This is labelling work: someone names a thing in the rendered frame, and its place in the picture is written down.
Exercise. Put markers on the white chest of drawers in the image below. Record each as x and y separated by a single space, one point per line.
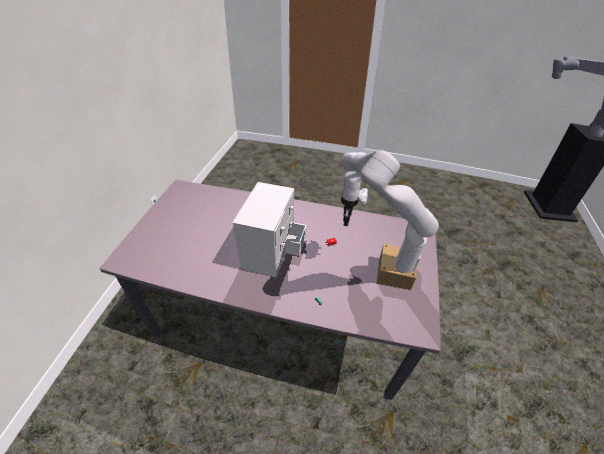
254 227

